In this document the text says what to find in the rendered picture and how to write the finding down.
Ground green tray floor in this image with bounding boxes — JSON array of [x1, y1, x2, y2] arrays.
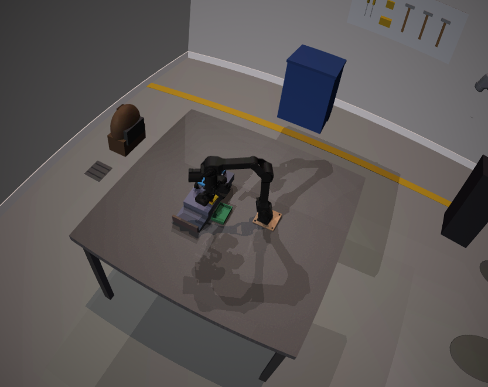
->
[[213, 205, 230, 222]]

